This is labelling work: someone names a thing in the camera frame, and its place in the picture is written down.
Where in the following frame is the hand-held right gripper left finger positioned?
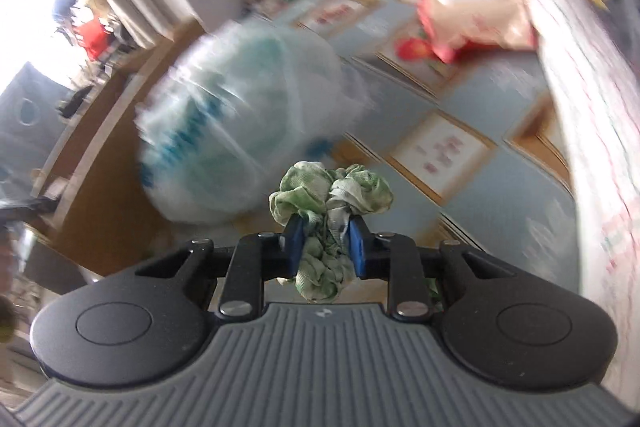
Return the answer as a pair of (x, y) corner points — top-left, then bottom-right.
(135, 214), (306, 322)

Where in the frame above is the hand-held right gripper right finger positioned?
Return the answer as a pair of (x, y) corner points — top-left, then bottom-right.
(348, 217), (516, 322)

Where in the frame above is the light green scrunchie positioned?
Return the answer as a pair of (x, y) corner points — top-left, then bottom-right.
(269, 161), (441, 303)

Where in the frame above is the green white patterned scrunchie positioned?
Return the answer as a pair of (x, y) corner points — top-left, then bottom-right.
(325, 163), (395, 228)

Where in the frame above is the brown cardboard box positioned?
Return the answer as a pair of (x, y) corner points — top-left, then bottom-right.
(30, 19), (207, 279)

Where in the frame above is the grey fabric with circle print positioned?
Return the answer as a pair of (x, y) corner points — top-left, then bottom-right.
(0, 61), (72, 188)

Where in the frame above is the white plastic bag teal print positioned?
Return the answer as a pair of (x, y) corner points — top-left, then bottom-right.
(134, 21), (372, 228)

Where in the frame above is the white quilted blanket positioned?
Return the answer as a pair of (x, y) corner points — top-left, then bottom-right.
(464, 0), (640, 358)

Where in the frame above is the pink wet wipes pack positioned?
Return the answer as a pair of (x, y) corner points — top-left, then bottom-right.
(416, 0), (539, 64)

